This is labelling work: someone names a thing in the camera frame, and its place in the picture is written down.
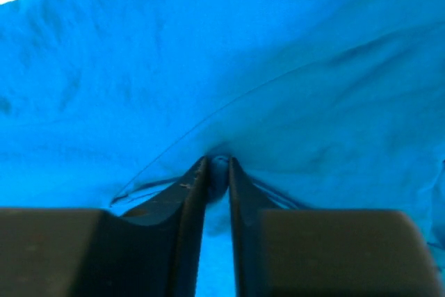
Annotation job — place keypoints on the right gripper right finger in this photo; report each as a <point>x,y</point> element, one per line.
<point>256,253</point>

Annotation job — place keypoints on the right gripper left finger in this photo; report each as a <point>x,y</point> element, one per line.
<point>172,225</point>

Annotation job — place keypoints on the blue t shirt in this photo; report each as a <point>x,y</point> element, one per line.
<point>333,108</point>

